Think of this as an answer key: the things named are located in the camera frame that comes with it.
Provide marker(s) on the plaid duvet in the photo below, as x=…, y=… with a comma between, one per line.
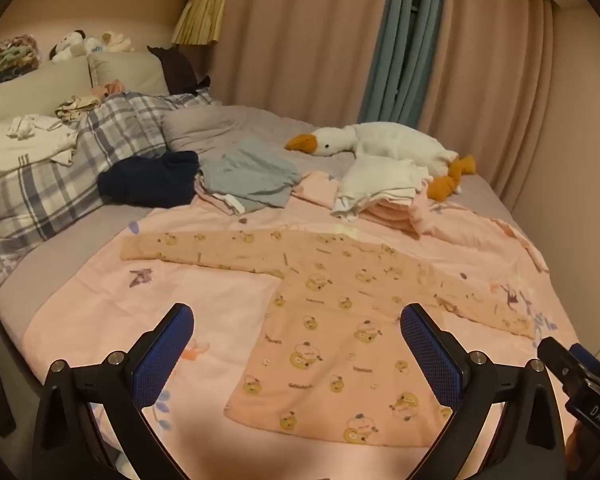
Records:
x=45, y=200

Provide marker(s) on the grey bed sheet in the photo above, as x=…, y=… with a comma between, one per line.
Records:
x=220, y=127

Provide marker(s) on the white goose plush toy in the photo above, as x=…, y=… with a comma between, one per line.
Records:
x=395, y=142

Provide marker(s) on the white dog plush toy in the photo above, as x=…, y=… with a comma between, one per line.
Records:
x=69, y=46

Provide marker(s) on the white garment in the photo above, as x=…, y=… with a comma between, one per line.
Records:
x=10, y=150

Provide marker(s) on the pink printed blanket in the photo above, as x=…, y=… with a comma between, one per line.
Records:
x=205, y=290

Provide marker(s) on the dark brown cloth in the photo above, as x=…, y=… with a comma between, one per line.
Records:
x=177, y=67

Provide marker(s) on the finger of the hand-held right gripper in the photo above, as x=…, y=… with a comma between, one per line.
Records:
x=560, y=362

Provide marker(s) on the pink printed baby shirt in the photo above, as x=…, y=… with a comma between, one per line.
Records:
x=330, y=320

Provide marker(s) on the pink folded clothes stack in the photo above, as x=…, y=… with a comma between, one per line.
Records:
x=395, y=212

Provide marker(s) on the beige patterned garment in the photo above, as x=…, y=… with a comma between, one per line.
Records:
x=75, y=106

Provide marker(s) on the blue curtain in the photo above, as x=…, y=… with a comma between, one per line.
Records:
x=405, y=45

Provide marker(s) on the grey-blue garment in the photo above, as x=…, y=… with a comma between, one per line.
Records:
x=250, y=175

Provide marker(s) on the large beige pillow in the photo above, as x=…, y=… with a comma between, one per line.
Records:
x=35, y=90

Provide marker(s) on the pink curtain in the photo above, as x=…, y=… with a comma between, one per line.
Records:
x=300, y=35
x=495, y=70

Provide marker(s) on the navy garment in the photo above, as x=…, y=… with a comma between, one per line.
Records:
x=150, y=180

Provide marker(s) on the yellow pleated shade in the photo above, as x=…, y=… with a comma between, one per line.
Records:
x=200, y=17

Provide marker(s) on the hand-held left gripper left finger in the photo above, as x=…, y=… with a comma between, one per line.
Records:
x=164, y=357

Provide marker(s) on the cream plush toy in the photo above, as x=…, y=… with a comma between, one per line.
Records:
x=112, y=42

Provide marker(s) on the white folded cloth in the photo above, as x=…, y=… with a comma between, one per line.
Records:
x=375, y=180

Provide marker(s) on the small beige pillow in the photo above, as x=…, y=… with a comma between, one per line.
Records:
x=130, y=70

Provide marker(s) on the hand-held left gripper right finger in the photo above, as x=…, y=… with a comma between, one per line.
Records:
x=430, y=360

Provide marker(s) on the multicoloured crocheted blanket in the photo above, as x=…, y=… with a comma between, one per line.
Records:
x=7, y=60

